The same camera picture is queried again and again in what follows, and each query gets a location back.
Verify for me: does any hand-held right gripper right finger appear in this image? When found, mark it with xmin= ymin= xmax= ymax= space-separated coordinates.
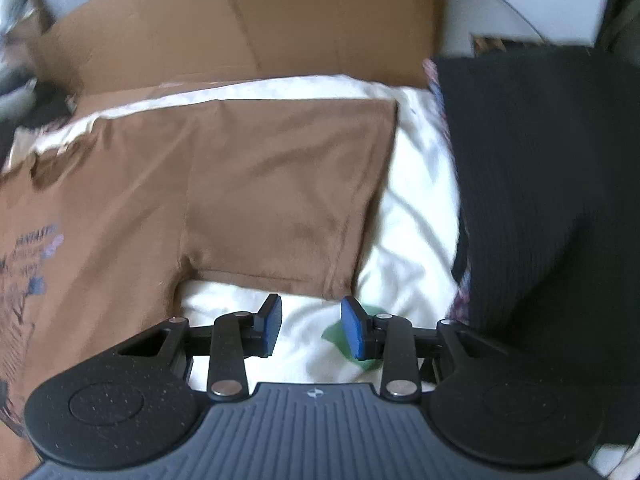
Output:
xmin=341 ymin=296 xmax=506 ymax=402

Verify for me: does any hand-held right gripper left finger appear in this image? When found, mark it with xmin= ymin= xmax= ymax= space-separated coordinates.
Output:
xmin=120 ymin=294 xmax=283 ymax=402

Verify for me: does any brown t-shirt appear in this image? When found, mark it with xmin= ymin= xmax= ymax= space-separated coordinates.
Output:
xmin=0 ymin=97 xmax=400 ymax=471

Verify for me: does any cream bear-print blanket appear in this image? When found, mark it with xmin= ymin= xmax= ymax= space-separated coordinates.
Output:
xmin=35 ymin=74 xmax=481 ymax=396

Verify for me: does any black folded garment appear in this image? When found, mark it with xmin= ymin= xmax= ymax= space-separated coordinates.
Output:
xmin=430 ymin=44 xmax=640 ymax=443

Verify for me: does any folded cardboard sheet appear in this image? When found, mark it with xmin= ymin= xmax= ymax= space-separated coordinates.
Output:
xmin=27 ymin=0 xmax=448 ymax=116

